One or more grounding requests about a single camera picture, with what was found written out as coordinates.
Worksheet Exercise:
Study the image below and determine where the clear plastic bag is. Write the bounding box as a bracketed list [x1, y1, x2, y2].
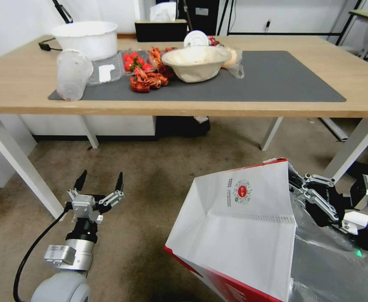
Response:
[220, 45, 245, 80]

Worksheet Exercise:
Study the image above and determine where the clear plastic clamshell box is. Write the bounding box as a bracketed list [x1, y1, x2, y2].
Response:
[86, 49, 157, 87]

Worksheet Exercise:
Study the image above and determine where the round white lid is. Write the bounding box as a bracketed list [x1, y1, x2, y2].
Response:
[183, 30, 209, 48]

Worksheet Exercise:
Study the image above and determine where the white side cabinet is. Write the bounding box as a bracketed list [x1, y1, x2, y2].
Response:
[0, 115, 38, 190]

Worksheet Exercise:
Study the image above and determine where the white tissue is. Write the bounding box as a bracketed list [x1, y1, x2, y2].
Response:
[149, 3, 176, 22]

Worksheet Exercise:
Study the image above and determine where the thin black adapter cable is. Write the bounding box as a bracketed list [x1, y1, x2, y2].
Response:
[39, 37, 63, 52]

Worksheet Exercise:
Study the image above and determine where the orange bread bun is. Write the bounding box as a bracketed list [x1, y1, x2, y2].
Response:
[222, 46, 242, 69]

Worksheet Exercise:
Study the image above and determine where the wooden table with white legs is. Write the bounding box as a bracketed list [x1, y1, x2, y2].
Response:
[0, 34, 368, 221]

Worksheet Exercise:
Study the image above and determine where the white red food delivery bag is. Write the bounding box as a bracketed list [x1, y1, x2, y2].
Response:
[164, 159, 368, 302]

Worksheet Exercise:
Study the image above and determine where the grey table mat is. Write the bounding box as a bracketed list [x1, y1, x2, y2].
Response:
[47, 51, 347, 103]

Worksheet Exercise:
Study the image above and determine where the beige paper bowl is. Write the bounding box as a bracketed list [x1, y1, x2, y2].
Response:
[161, 45, 233, 83]

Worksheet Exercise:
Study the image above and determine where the white metal floor bar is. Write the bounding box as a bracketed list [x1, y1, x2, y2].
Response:
[317, 118, 350, 143]

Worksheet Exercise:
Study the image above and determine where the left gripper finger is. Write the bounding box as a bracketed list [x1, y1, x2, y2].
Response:
[99, 171, 125, 209]
[66, 169, 88, 200]

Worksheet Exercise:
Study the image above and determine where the black tissue box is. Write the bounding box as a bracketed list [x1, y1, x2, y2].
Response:
[134, 19, 188, 43]

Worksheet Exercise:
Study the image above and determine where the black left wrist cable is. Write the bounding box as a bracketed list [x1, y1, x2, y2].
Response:
[13, 201, 70, 302]

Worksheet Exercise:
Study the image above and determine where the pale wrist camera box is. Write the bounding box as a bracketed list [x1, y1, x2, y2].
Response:
[342, 211, 368, 235]
[71, 194, 96, 218]

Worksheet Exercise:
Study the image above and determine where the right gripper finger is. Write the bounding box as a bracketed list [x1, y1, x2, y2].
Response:
[302, 173, 336, 187]
[290, 184, 340, 222]

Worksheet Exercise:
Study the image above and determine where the white plastic basin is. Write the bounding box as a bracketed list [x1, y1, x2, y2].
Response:
[50, 21, 119, 61]

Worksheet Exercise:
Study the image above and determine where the black metal frame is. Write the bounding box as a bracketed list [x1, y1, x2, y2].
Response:
[217, 0, 364, 47]

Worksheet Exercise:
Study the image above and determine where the black cabinet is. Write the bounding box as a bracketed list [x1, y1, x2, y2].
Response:
[177, 0, 221, 36]

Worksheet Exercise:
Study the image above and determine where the clear plastic cup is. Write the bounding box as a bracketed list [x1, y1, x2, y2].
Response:
[56, 49, 94, 102]

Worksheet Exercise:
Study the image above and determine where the white low cabinet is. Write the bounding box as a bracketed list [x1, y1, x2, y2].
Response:
[0, 115, 158, 142]

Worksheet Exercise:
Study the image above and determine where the black box under table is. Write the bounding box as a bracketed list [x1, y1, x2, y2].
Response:
[155, 115, 211, 138]

